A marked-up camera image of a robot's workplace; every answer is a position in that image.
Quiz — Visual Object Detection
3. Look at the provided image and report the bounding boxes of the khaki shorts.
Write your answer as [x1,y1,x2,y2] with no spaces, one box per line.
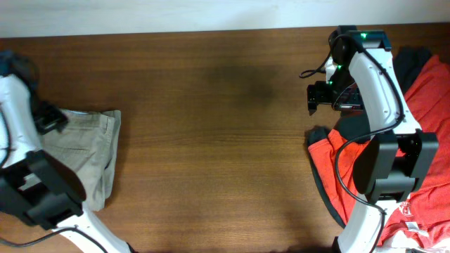
[41,109,122,212]

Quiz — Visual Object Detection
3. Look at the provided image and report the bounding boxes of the red shorts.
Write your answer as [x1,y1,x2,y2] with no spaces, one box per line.
[308,56,449,225]

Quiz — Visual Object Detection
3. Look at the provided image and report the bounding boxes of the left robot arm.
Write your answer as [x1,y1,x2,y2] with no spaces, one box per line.
[1,51,134,253]

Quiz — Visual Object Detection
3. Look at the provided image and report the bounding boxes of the black garment under pile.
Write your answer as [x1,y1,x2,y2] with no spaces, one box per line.
[307,46,432,228]

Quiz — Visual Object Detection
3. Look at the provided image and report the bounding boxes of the red white patterned garment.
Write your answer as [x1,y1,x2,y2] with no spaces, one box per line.
[378,202,449,252]

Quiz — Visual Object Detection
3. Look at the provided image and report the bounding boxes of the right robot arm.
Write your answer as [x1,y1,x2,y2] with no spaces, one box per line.
[300,25,439,252]

